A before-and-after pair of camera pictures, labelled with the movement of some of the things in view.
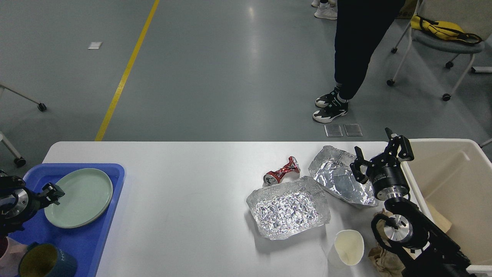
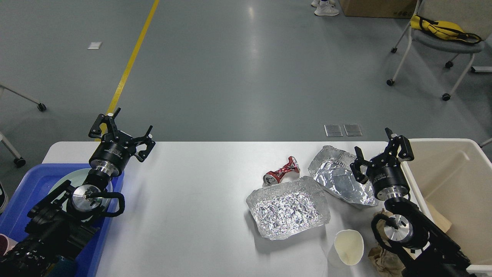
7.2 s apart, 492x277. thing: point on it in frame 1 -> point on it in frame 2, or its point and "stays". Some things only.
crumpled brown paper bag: [389, 264] stays
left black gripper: [18, 202] -> [112, 155]
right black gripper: [386, 174] stays
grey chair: [474, 17] stays
